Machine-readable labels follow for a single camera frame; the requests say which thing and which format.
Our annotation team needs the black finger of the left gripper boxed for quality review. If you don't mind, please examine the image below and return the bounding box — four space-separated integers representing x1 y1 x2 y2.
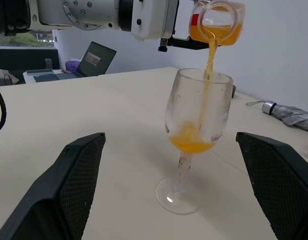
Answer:
187 39 212 51
178 0 198 13

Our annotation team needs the dark open laptop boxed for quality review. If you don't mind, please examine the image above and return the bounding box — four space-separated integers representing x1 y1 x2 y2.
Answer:
52 41 117 80

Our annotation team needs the clear wine glass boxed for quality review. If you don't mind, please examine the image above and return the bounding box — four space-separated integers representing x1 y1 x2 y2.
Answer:
155 67 234 216

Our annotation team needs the folded silver purple umbrella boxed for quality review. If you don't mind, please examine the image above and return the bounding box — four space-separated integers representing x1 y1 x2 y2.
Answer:
246 99 308 134

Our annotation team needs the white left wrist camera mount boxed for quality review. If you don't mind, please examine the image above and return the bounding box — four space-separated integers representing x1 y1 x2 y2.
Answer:
130 0 193 41

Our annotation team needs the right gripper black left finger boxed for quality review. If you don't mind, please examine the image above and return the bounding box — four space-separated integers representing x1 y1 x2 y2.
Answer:
0 132 106 240

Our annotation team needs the clear bottle of orange drink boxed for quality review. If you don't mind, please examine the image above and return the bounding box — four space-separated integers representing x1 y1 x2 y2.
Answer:
188 0 246 47

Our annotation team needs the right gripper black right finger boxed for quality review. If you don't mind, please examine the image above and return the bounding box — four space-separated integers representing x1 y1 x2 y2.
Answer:
235 131 308 240

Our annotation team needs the purple storage box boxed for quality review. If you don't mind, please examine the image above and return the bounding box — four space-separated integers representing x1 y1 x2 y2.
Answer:
65 59 82 72

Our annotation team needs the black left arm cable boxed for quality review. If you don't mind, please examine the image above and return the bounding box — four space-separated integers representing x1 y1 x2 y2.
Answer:
0 83 7 136

